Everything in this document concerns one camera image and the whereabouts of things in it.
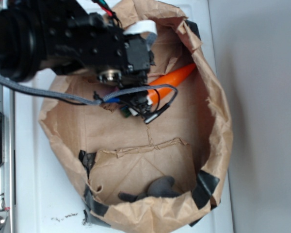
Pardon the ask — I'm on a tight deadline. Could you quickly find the grey braided cable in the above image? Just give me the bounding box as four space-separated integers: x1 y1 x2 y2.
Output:
0 72 150 106

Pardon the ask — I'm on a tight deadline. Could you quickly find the brown paper bag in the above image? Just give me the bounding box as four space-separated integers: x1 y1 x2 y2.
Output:
39 0 233 233

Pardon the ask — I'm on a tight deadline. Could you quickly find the grey plush toy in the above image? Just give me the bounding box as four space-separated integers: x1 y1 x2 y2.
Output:
118 176 181 202

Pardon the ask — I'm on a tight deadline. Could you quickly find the orange toy carrot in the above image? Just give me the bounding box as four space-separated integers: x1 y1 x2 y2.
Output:
148 63 196 104

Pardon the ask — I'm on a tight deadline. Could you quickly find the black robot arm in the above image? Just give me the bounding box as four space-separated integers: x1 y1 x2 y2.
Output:
0 0 155 89

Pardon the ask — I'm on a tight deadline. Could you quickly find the thin black wire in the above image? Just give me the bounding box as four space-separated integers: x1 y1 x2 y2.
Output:
63 83 179 125

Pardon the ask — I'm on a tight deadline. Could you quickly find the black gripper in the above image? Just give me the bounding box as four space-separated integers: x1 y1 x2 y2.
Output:
67 13 156 119

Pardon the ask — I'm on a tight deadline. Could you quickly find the silver aluminium frame rail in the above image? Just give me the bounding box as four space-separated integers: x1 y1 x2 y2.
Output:
0 84 16 233

